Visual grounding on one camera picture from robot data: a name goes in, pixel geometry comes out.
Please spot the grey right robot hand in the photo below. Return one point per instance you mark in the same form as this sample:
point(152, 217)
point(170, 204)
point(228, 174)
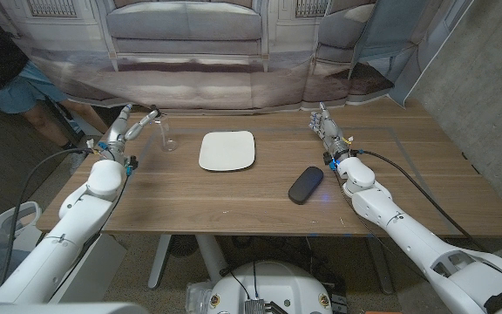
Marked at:
point(333, 133)

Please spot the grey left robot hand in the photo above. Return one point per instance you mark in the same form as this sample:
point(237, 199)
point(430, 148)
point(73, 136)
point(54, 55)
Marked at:
point(118, 139)

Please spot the clear dispenser bottle black pump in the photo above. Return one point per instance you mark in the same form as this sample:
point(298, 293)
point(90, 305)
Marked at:
point(167, 137)

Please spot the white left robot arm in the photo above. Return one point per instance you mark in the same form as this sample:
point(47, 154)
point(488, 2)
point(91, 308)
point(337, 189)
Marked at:
point(68, 231)

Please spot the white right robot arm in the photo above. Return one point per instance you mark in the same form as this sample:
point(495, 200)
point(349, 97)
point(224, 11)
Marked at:
point(403, 227)

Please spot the black glasses case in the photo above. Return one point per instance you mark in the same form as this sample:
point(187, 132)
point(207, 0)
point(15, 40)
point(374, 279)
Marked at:
point(305, 185)

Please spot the white square paper plate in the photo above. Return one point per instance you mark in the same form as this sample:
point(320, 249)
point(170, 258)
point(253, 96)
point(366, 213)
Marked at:
point(227, 150)

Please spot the printed living room backdrop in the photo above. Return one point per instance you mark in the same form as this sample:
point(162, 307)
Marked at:
point(190, 83)

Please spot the person in black shirt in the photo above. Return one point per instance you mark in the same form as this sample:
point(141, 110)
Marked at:
point(20, 91)

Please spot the dark partition panel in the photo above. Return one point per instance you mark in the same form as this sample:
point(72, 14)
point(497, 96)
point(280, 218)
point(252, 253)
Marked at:
point(2, 165)

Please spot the black ribbed round object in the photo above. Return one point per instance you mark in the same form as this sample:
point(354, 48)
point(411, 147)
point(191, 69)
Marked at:
point(184, 245)

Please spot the white slanted table leg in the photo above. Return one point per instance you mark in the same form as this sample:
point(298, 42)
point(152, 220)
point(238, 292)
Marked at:
point(159, 261)

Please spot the grey table leg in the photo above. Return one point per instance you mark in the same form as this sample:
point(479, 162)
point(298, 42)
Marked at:
point(381, 266)

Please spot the white table column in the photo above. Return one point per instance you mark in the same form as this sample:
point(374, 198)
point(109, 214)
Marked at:
point(212, 257)

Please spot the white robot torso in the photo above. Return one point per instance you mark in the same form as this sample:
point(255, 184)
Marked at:
point(273, 288)

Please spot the clear plastic container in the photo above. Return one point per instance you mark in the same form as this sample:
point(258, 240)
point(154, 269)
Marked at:
point(195, 296)

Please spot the metal finned module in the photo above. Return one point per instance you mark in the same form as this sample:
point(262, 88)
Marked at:
point(254, 306)

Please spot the white grey chair frame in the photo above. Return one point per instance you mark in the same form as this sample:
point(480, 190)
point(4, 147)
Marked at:
point(13, 216)

